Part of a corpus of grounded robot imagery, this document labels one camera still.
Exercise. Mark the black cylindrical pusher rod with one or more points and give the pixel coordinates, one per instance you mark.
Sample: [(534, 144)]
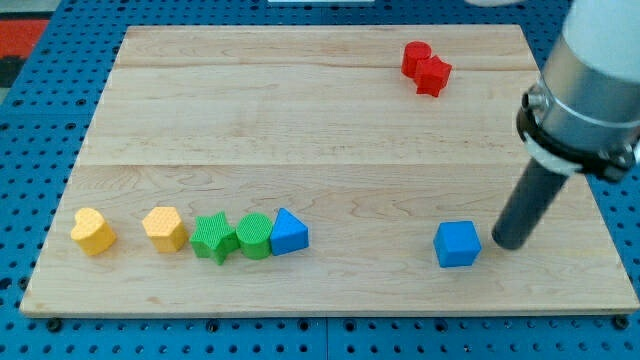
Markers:
[(534, 192)]

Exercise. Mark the red star block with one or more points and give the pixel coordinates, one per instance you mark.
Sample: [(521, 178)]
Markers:
[(431, 76)]

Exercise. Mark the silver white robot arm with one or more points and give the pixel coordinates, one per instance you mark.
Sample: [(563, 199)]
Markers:
[(582, 115)]

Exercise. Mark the red cylinder block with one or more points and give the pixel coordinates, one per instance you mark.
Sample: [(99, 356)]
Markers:
[(414, 51)]

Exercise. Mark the green star block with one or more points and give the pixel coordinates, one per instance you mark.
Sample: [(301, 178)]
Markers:
[(214, 238)]

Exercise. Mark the blue cube block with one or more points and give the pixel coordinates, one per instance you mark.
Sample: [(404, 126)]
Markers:
[(456, 244)]

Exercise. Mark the yellow hexagon block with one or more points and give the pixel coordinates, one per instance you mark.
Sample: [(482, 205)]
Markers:
[(165, 229)]

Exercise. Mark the yellow heart block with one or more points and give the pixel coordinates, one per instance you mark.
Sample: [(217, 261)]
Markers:
[(91, 232)]

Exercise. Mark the wooden board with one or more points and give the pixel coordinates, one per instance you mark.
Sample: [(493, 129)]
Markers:
[(321, 121)]

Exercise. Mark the green cylinder block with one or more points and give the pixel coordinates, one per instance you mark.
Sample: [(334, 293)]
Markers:
[(253, 233)]

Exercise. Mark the blue triangle block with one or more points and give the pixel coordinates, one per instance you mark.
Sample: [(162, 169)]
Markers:
[(289, 234)]

